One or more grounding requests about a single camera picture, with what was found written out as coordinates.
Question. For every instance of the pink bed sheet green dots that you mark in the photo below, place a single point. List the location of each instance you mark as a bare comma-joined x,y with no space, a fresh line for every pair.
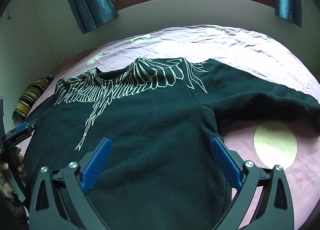
237,44

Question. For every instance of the black sweater with wing print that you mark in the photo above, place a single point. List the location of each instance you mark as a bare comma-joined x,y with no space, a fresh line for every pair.
155,124

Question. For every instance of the striped yellow black pillow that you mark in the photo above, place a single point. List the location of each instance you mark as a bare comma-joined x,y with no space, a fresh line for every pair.
31,97

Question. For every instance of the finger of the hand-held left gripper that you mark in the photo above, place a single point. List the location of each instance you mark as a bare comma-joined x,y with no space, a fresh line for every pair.
18,137
25,125

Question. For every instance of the person's left hand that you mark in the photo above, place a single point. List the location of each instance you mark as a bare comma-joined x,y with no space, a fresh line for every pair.
20,162

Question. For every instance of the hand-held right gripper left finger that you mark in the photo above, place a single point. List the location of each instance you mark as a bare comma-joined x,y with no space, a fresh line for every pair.
96,166

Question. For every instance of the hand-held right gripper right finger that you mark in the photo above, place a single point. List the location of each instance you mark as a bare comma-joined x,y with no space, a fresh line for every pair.
225,166

